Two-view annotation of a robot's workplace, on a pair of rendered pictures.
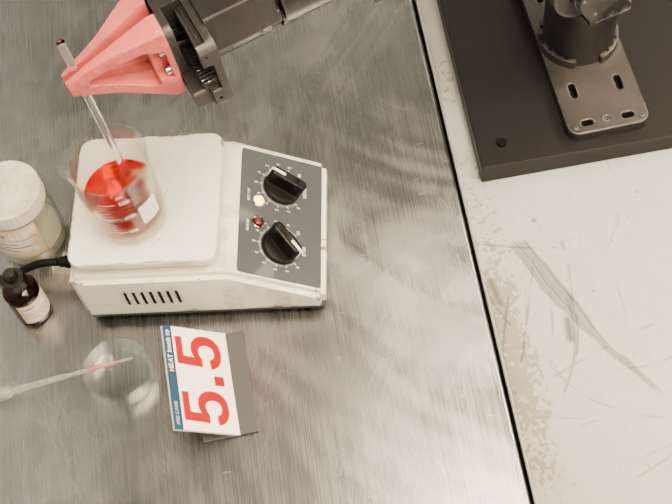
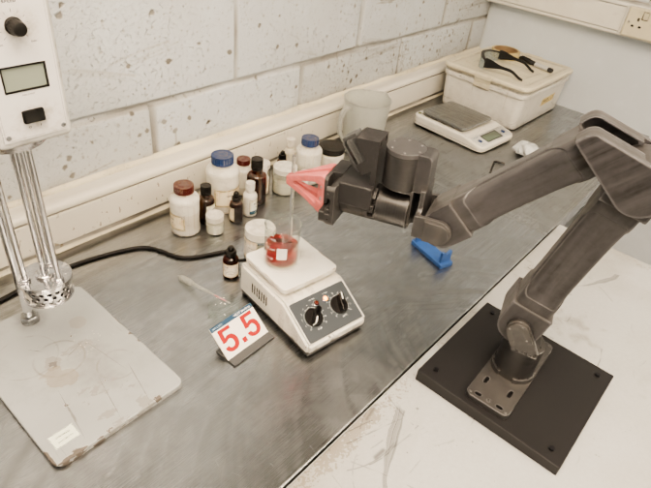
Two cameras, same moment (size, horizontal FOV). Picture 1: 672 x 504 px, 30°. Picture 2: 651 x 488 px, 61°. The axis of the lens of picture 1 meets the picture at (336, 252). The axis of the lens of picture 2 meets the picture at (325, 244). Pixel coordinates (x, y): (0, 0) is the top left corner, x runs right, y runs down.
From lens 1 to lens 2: 0.42 m
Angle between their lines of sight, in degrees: 33
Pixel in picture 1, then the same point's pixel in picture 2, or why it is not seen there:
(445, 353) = (325, 411)
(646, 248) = (449, 462)
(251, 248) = (302, 306)
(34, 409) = (191, 295)
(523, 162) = (436, 383)
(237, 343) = (266, 337)
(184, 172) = (311, 264)
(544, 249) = (408, 420)
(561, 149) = (456, 393)
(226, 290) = (280, 312)
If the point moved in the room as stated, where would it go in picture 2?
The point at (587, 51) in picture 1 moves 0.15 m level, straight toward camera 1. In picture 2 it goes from (507, 369) to (431, 402)
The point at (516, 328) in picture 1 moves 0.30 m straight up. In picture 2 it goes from (360, 432) to (397, 272)
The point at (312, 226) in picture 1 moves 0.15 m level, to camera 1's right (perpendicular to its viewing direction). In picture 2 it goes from (333, 325) to (409, 376)
